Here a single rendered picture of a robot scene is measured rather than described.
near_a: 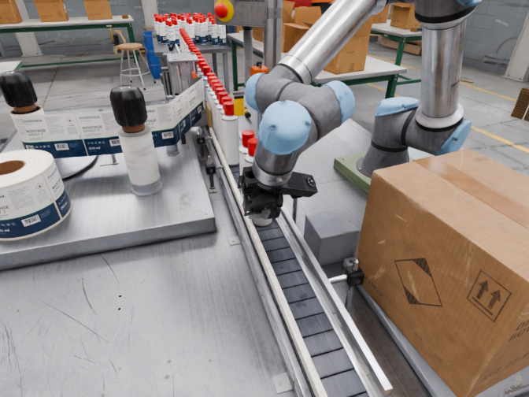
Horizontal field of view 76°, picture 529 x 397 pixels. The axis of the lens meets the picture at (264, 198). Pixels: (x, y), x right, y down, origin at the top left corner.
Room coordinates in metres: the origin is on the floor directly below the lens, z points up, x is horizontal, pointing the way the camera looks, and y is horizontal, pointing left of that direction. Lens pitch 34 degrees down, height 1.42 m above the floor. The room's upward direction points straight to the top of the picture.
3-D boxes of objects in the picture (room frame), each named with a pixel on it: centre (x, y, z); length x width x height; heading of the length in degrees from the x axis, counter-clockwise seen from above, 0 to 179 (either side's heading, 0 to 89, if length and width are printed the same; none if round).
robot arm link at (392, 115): (1.00, -0.41, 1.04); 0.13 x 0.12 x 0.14; 41
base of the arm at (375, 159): (1.01, -0.40, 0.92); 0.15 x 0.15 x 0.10
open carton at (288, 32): (3.58, -0.22, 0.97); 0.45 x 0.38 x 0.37; 115
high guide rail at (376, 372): (0.75, -0.01, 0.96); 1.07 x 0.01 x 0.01; 16
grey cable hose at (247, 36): (1.20, 0.05, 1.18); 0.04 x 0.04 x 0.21
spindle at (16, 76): (1.01, 0.73, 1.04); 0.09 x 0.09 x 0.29
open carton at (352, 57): (2.79, -0.58, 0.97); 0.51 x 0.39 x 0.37; 118
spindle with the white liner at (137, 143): (0.86, 0.35, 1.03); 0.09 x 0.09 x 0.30
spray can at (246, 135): (0.80, 0.04, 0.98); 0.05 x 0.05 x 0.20
